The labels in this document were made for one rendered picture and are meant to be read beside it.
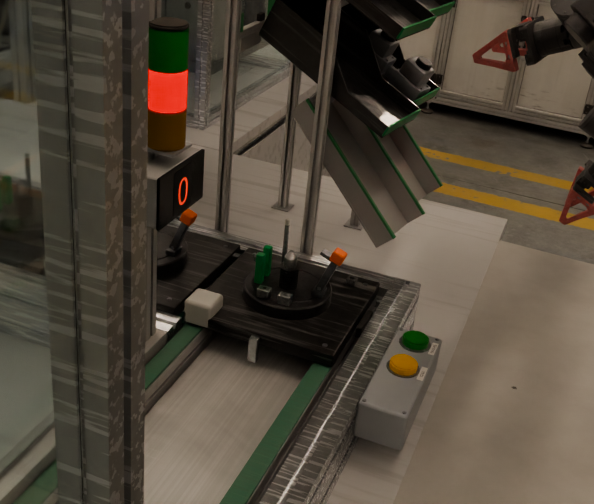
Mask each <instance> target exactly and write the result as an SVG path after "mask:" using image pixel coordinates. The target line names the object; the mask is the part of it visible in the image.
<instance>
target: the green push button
mask: <svg viewBox="0 0 594 504"><path fill-rule="evenodd" d="M402 343H403V345H404V346H406V347H407V348H409V349H412V350H424V349H426V348H427V347H428V344H429V338H428V336H427V335H425V334H424V333H422V332H420V331H415V330H411V331H407V332H405V333H404V334H403V337H402Z"/></svg>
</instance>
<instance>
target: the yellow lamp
mask: <svg viewBox="0 0 594 504"><path fill-rule="evenodd" d="M186 113H187V109H185V110H184V111H182V112H178V113H159V112H155V111H152V110H150V109H148V147H149V148H151V149H153V150H157V151H164V152H171V151H178V150H181V149H183V148H184V147H185V143H186Z"/></svg>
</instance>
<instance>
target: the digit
mask: <svg viewBox="0 0 594 504"><path fill-rule="evenodd" d="M191 184H192V162H191V163H190V164H188V165H187V166H185V167H184V168H182V169H181V170H179V171H178V172H177V173H175V176H174V212H173V217H174V216H175V215H176V214H178V213H179V212H180V211H182V210H183V209H184V208H185V207H187V206H188V205H189V204H191Z"/></svg>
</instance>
